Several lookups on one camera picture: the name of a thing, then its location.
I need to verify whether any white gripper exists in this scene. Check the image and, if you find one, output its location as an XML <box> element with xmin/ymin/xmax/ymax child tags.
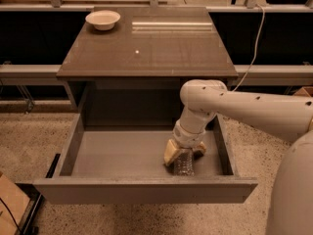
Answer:
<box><xmin>163</xmin><ymin>120</ymin><xmax>206</xmax><ymax>166</ymax></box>

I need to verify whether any clear plastic water bottle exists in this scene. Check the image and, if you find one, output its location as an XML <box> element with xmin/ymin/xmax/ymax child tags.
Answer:
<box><xmin>174</xmin><ymin>149</ymin><xmax>195</xmax><ymax>176</ymax></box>

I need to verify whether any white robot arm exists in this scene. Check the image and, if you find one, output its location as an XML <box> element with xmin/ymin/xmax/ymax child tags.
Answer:
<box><xmin>164</xmin><ymin>79</ymin><xmax>313</xmax><ymax>235</ymax></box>

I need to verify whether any grey open top drawer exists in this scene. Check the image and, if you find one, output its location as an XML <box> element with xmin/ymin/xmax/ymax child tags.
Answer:
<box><xmin>33</xmin><ymin>116</ymin><xmax>257</xmax><ymax>204</ymax></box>

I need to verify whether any grey cabinet with counter top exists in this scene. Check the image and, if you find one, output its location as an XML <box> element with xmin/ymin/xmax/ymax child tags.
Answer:
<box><xmin>57</xmin><ymin>7</ymin><xmax>238</xmax><ymax>128</ymax></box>

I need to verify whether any cardboard box at right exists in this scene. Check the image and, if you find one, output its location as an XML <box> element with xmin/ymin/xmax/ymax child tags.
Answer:
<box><xmin>294</xmin><ymin>86</ymin><xmax>313</xmax><ymax>97</ymax></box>

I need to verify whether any cardboard box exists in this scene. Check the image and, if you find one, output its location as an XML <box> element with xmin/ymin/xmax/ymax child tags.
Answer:
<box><xmin>294</xmin><ymin>86</ymin><xmax>313</xmax><ymax>97</ymax></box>
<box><xmin>0</xmin><ymin>172</ymin><xmax>30</xmax><ymax>235</ymax></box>

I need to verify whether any white paper bowl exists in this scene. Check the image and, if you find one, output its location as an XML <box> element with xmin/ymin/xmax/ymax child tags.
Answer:
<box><xmin>85</xmin><ymin>10</ymin><xmax>120</xmax><ymax>30</ymax></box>

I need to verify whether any cardboard box at left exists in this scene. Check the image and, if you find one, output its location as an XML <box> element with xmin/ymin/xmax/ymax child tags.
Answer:
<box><xmin>0</xmin><ymin>172</ymin><xmax>30</xmax><ymax>235</ymax></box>

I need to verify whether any white cable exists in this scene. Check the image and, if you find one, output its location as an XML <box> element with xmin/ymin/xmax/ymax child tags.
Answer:
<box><xmin>232</xmin><ymin>4</ymin><xmax>266</xmax><ymax>92</ymax></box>

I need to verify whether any black metal floor rail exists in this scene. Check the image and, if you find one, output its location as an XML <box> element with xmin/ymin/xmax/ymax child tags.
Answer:
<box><xmin>15</xmin><ymin>153</ymin><xmax>62</xmax><ymax>235</ymax></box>

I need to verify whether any black cable at left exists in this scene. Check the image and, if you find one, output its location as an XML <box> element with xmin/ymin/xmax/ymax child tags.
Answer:
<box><xmin>0</xmin><ymin>197</ymin><xmax>23</xmax><ymax>235</ymax></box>

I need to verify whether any metal frame railing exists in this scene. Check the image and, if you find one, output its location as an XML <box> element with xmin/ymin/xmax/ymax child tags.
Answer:
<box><xmin>0</xmin><ymin>0</ymin><xmax>313</xmax><ymax>114</ymax></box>

